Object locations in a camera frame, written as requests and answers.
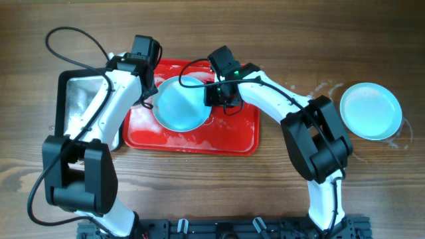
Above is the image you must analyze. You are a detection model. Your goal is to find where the black soap water tray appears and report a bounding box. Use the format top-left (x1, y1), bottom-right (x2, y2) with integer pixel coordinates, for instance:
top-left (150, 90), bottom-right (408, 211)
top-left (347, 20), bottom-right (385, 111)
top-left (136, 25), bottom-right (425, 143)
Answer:
top-left (54, 68), bottom-right (124, 152)

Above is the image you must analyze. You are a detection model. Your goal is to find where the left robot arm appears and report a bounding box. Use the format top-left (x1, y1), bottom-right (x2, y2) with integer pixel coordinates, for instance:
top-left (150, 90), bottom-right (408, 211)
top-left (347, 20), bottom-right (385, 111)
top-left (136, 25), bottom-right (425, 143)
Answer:
top-left (34, 35), bottom-right (162, 238)

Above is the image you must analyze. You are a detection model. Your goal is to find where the light blue plate top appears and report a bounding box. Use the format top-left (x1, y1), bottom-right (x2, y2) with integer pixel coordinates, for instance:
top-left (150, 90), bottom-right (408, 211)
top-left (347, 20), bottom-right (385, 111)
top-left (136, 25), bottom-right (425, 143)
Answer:
top-left (339, 82), bottom-right (402, 141)

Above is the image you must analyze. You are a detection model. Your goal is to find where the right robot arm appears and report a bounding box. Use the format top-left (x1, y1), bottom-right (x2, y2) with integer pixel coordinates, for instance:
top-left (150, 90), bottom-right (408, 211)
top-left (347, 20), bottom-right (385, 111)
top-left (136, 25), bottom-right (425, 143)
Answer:
top-left (206, 46), bottom-right (353, 238)

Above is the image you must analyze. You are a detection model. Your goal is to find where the light blue plate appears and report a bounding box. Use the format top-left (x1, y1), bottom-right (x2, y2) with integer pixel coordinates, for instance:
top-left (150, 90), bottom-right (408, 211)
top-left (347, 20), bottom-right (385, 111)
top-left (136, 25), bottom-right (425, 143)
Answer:
top-left (339, 82), bottom-right (402, 141)
top-left (153, 76), bottom-right (212, 132)

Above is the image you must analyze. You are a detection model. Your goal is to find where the light blue plate bottom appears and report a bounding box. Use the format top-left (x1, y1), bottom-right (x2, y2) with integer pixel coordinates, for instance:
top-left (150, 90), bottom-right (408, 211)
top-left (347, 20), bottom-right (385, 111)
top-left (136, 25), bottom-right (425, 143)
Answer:
top-left (153, 76), bottom-right (212, 132)

